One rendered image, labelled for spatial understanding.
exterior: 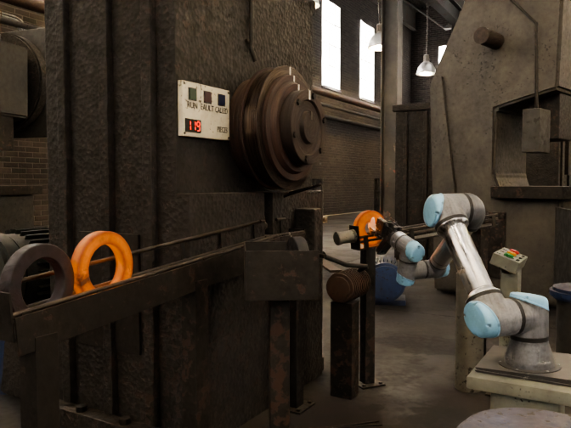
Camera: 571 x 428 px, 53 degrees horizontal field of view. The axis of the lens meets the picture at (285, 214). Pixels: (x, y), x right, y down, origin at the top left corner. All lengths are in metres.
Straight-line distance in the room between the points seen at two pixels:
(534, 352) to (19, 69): 5.52
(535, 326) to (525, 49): 2.99
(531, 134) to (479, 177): 0.59
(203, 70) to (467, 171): 3.06
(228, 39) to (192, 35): 0.21
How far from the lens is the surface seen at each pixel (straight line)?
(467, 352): 2.67
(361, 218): 2.55
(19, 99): 6.41
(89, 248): 1.49
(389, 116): 11.17
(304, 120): 2.14
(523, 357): 2.00
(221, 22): 2.19
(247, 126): 2.06
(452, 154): 4.82
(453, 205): 2.07
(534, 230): 4.55
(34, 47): 6.76
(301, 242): 1.62
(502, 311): 1.91
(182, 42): 2.00
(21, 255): 1.38
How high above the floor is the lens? 0.90
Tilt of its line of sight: 3 degrees down
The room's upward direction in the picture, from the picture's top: straight up
